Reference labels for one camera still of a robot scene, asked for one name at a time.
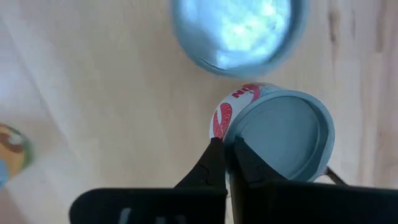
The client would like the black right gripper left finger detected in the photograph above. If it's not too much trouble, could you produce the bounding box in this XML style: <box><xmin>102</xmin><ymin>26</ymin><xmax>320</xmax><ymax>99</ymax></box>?
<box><xmin>68</xmin><ymin>136</ymin><xmax>228</xmax><ymax>224</ymax></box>

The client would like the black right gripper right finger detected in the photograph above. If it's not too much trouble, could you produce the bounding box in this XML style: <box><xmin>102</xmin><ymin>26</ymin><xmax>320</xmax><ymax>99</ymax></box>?
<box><xmin>228</xmin><ymin>136</ymin><xmax>398</xmax><ymax>224</ymax></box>

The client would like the small can with salmon print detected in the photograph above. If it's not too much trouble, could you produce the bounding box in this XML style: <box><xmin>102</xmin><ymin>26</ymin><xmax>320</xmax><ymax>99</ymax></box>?
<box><xmin>208</xmin><ymin>82</ymin><xmax>336</xmax><ymax>184</ymax></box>

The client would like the small can yellow green label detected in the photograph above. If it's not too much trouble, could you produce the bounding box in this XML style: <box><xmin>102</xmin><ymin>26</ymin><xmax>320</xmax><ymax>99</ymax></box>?
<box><xmin>0</xmin><ymin>123</ymin><xmax>34</xmax><ymax>189</ymax></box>

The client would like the small tin can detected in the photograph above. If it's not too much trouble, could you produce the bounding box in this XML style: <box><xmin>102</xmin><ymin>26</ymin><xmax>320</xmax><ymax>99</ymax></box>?
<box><xmin>170</xmin><ymin>0</ymin><xmax>311</xmax><ymax>79</ymax></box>

